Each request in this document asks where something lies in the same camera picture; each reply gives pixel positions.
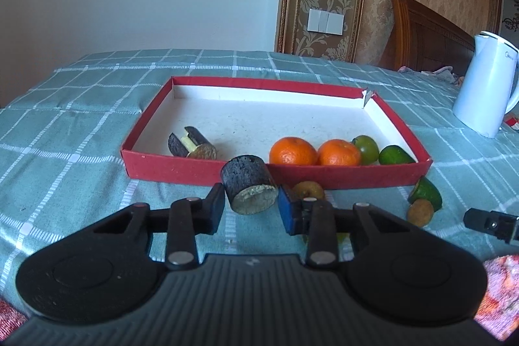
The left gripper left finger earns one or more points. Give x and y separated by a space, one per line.
187 218

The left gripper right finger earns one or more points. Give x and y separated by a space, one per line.
314 218

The dark sugarcane piece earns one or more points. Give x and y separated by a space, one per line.
193 144
248 184

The orange mandarin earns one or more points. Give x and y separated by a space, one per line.
339 152
293 151

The brown longan fruit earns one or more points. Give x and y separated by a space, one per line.
309 189
420 213

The green lime wedge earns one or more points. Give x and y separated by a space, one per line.
394 155
425 189

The green round tomato fruit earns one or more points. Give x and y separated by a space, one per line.
368 148

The pink floral towel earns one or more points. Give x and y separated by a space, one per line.
498 311

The red shallow cardboard box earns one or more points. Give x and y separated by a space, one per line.
245 116

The white electric kettle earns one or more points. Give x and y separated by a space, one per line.
488 91

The green plaid bed sheet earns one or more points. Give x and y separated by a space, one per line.
61 167

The crumpled cloth by headboard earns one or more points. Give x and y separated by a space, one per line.
444 74

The wooden headboard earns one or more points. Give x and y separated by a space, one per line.
423 40

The white wall switch panel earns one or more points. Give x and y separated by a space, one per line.
325 22

